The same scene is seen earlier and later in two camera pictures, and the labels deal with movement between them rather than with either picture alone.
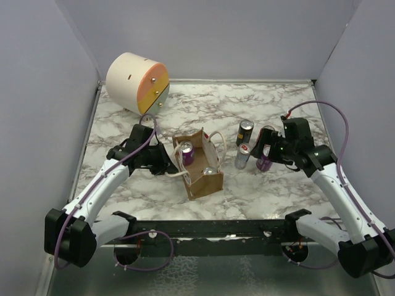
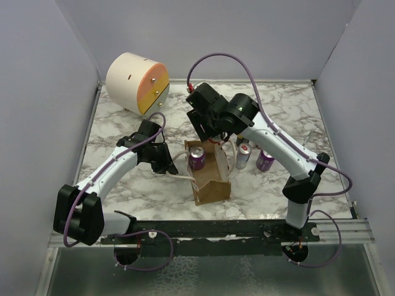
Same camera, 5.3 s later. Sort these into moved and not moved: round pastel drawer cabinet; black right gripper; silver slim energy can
Moved: black right gripper
Not moved: round pastel drawer cabinet; silver slim energy can
